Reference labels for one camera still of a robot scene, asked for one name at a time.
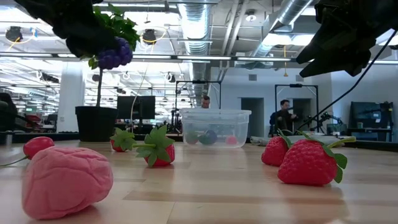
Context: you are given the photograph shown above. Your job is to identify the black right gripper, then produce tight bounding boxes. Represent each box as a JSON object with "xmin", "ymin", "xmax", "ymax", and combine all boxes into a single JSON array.
[{"xmin": 295, "ymin": 0, "xmax": 398, "ymax": 78}]

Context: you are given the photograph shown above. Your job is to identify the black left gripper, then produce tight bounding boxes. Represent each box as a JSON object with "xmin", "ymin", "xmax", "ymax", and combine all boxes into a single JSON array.
[{"xmin": 14, "ymin": 0, "xmax": 119, "ymax": 58}]

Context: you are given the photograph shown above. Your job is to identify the purple toy grape bunch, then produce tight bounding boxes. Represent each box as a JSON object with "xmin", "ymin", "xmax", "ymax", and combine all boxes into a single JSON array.
[{"xmin": 97, "ymin": 36, "xmax": 134, "ymax": 70}]

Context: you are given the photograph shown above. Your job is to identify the red toy strawberry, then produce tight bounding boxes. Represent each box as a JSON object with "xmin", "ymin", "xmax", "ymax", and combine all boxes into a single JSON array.
[
  {"xmin": 277, "ymin": 130, "xmax": 357, "ymax": 187},
  {"xmin": 261, "ymin": 129, "xmax": 293, "ymax": 167},
  {"xmin": 132, "ymin": 124, "xmax": 176, "ymax": 168},
  {"xmin": 109, "ymin": 127, "xmax": 137, "ymax": 153}
]

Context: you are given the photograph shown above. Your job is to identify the red toy cherry with stem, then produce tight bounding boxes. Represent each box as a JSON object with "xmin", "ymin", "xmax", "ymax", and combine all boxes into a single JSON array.
[{"xmin": 0, "ymin": 136, "xmax": 55, "ymax": 169}]

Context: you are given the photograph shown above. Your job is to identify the small pink toy fruit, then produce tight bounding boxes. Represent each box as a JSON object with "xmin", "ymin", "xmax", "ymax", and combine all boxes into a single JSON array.
[{"xmin": 224, "ymin": 134, "xmax": 239, "ymax": 146}]

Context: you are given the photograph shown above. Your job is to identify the clear plastic tupperware container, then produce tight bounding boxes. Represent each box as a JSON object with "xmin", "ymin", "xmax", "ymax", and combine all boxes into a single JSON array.
[{"xmin": 180, "ymin": 108, "xmax": 252, "ymax": 149}]

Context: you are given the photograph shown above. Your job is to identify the black ceiling-mounted device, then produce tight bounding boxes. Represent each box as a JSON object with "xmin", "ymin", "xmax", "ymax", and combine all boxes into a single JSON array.
[
  {"xmin": 5, "ymin": 26, "xmax": 24, "ymax": 43},
  {"xmin": 142, "ymin": 29, "xmax": 157, "ymax": 46}
]

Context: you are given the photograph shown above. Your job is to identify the black cabinet with screen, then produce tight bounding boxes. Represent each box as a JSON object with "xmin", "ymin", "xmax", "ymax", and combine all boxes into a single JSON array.
[{"xmin": 347, "ymin": 101, "xmax": 395, "ymax": 141}]

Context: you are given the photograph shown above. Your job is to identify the green potted plant black pot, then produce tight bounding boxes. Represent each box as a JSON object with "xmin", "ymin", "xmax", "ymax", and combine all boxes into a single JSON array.
[{"xmin": 74, "ymin": 2, "xmax": 141, "ymax": 143}]

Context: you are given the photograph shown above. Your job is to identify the black background monitor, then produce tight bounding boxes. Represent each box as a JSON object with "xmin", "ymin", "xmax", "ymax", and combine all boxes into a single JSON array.
[{"xmin": 117, "ymin": 95, "xmax": 156, "ymax": 121}]

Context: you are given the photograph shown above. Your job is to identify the black office chair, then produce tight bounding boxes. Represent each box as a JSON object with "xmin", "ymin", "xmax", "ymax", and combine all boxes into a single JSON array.
[{"xmin": 0, "ymin": 92, "xmax": 18, "ymax": 133}]

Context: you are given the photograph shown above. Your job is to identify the grey folded cloth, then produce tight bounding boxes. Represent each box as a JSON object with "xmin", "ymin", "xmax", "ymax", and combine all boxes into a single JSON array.
[{"xmin": 250, "ymin": 134, "xmax": 346, "ymax": 147}]

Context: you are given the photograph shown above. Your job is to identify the pink wrinkled toy fruit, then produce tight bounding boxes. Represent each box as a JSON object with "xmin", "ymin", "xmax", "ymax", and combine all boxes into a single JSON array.
[{"xmin": 21, "ymin": 146, "xmax": 114, "ymax": 221}]

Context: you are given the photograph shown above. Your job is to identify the long black arm cable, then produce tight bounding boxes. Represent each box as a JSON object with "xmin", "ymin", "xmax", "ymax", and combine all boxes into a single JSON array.
[{"xmin": 294, "ymin": 29, "xmax": 398, "ymax": 133}]

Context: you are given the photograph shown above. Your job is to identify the black metal frame stand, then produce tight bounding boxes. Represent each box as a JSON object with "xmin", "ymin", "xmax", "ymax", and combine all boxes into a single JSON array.
[
  {"xmin": 175, "ymin": 80, "xmax": 222, "ymax": 110},
  {"xmin": 274, "ymin": 83, "xmax": 320, "ymax": 133}
]

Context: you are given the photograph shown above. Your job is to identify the yellow hanging cord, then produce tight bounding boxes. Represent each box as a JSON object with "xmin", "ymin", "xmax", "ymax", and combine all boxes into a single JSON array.
[{"xmin": 282, "ymin": 45, "xmax": 289, "ymax": 78}]

